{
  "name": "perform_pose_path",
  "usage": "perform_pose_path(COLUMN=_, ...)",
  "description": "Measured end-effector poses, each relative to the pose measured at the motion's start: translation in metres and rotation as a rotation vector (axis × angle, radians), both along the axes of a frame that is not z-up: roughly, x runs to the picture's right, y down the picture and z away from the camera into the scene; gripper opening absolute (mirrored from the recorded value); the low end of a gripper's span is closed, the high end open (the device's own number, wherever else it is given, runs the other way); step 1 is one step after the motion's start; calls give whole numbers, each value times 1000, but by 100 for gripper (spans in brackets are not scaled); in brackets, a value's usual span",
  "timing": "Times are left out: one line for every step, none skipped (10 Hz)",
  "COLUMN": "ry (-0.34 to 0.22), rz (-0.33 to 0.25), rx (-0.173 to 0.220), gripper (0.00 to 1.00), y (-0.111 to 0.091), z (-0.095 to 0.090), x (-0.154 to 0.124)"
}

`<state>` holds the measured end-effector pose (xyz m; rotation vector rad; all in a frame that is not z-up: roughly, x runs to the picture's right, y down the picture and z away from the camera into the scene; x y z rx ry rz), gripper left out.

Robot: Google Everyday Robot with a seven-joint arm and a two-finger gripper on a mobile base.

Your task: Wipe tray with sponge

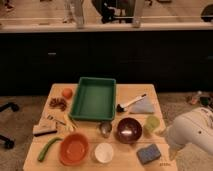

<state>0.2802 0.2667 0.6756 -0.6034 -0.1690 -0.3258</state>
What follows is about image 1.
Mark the orange plastic bowl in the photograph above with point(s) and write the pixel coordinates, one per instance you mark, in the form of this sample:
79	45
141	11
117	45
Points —
73	149

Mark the grey folded cloth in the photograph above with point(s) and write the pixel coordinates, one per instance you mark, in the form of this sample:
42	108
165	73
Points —
143	106

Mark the small metal measuring cup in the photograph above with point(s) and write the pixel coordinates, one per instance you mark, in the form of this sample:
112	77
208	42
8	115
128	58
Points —
105	129

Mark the yellow green peeler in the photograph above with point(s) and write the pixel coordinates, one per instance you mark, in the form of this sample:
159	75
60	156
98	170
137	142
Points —
69	125

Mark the blue sponge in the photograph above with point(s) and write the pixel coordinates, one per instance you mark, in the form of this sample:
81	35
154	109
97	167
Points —
148	154

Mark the brown pine cone cluster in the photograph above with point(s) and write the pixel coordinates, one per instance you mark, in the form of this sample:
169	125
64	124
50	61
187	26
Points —
58	103

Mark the wooden table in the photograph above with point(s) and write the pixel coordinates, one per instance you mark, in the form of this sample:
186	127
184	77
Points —
124	159

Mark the light green cup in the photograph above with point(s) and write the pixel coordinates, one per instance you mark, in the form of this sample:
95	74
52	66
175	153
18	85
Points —
152	122

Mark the orange fruit toy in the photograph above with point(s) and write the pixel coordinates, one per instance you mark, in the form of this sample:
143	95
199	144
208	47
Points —
67	93

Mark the green cucumber toy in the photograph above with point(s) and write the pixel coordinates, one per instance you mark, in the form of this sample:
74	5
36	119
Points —
46	147

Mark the green plastic tray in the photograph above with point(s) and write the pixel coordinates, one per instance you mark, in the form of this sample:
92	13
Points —
94	99

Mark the white cup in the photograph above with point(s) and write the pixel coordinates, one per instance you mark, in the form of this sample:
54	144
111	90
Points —
104	153

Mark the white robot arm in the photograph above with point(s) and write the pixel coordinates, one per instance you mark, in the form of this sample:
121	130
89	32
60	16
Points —
195	126

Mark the dark purple bowl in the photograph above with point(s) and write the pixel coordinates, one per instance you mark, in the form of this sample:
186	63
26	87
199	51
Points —
128	130

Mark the black white dish brush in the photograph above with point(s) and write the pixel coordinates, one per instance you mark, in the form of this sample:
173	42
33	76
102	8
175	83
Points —
122	107

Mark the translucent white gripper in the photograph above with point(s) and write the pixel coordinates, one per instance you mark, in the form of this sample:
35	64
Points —
172	153

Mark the small metal tool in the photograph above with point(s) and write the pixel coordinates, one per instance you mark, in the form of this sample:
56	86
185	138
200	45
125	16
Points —
50	117

